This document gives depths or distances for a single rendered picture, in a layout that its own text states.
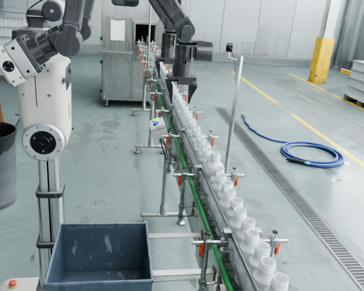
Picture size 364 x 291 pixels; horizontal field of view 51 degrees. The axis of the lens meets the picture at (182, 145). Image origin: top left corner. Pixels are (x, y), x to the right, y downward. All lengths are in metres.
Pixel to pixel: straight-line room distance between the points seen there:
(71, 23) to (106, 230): 0.73
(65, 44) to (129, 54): 4.83
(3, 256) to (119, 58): 3.92
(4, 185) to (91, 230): 2.01
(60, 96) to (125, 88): 4.76
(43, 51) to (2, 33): 6.62
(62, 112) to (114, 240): 0.52
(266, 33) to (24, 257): 10.59
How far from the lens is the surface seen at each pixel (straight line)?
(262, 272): 0.98
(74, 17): 1.28
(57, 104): 1.49
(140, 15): 6.06
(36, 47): 1.30
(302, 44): 12.89
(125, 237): 1.48
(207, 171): 1.46
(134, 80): 6.19
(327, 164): 4.78
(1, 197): 3.45
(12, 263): 2.89
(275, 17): 12.44
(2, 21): 7.89
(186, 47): 1.30
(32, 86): 1.48
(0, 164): 3.31
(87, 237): 1.48
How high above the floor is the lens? 1.74
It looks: 21 degrees down
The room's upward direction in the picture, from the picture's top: 5 degrees clockwise
